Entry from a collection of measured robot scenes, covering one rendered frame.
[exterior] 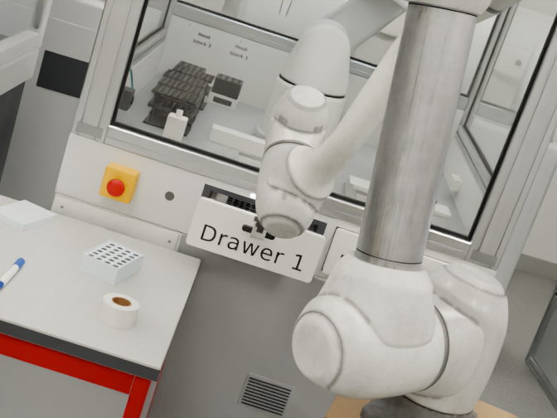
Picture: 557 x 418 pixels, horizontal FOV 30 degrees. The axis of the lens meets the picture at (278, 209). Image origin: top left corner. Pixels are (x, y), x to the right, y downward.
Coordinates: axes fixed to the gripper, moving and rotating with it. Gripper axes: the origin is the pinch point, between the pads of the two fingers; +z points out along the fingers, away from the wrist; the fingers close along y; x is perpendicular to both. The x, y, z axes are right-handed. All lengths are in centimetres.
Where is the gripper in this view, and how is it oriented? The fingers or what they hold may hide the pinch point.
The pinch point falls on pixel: (260, 226)
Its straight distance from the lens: 219.8
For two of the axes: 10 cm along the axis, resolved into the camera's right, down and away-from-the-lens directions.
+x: -9.5, -3.1, -0.4
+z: -2.2, 5.8, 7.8
